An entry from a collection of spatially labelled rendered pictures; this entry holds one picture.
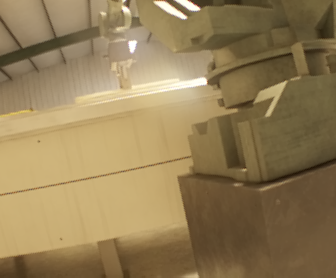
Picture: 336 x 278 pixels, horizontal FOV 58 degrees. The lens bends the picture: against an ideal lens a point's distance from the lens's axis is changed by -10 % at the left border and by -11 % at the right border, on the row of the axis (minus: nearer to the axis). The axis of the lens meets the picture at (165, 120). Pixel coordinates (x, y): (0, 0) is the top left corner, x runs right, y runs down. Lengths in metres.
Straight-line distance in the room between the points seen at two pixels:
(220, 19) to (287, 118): 0.30
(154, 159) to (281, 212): 0.89
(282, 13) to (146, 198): 0.92
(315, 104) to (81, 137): 0.99
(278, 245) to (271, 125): 0.23
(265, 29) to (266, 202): 0.47
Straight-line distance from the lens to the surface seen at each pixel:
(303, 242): 0.67
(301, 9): 0.98
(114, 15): 2.23
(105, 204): 1.43
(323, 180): 0.68
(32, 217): 1.47
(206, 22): 0.79
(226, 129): 0.81
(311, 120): 0.70
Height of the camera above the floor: 0.62
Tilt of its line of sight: 4 degrees up
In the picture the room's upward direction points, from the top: 12 degrees counter-clockwise
